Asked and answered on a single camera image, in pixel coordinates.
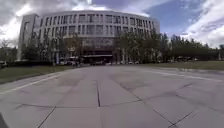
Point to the grass strip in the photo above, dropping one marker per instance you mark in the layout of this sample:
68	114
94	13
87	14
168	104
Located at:
190	65
20	72

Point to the row of parked cars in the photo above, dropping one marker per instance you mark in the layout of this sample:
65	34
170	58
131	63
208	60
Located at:
83	62

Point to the grey paved plaza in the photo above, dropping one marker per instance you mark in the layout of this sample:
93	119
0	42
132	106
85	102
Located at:
110	96

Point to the large pale curved building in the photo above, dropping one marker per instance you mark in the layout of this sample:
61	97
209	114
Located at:
90	33

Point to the row of trees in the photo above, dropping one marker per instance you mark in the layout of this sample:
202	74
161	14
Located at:
146	48

